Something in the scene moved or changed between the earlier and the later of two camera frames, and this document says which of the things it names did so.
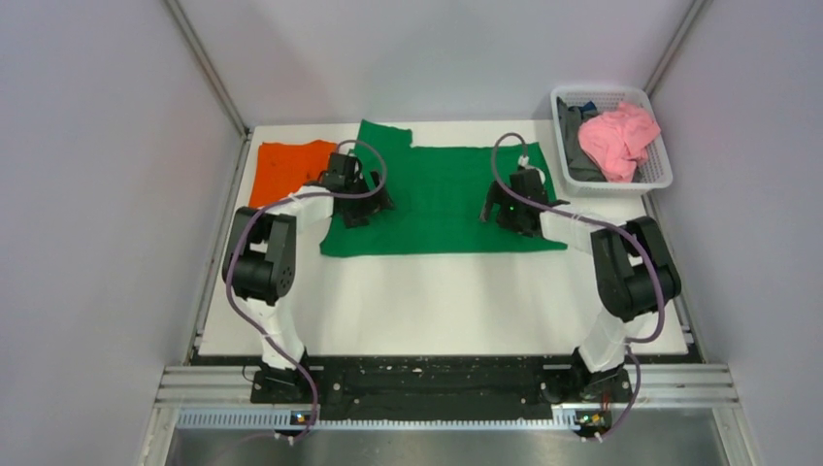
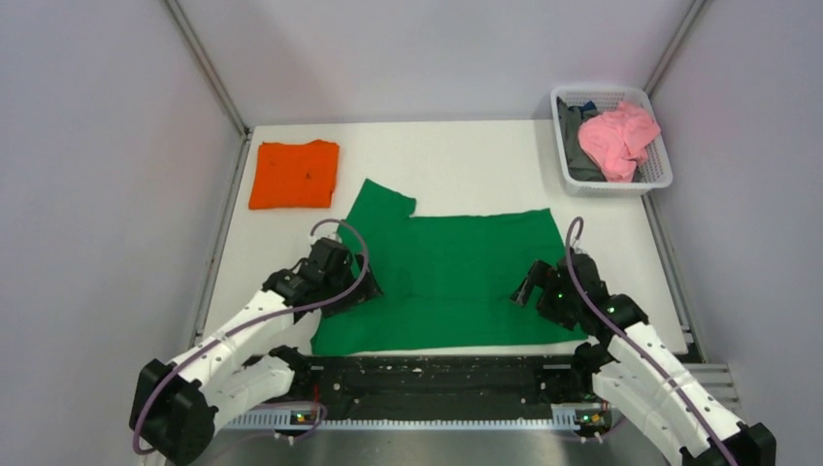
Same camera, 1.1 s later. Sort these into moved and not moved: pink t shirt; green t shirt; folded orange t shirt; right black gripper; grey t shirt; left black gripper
Moved: green t shirt; left black gripper; right black gripper
Not moved: pink t shirt; grey t shirt; folded orange t shirt
